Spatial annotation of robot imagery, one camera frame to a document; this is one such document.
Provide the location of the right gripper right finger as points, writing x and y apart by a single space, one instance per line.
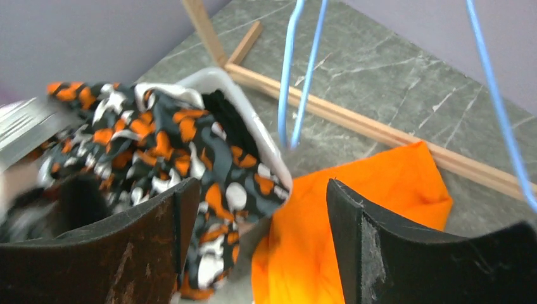
386 258

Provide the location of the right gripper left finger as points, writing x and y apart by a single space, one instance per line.
135 256

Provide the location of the patterned dark shorts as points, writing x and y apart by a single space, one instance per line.
135 142

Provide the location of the blue wire hanger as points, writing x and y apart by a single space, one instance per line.
524 184

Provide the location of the white plastic basket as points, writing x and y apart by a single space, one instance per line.
210 79

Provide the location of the black shorts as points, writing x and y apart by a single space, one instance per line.
232 123

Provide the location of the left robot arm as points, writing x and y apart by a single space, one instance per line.
25 126

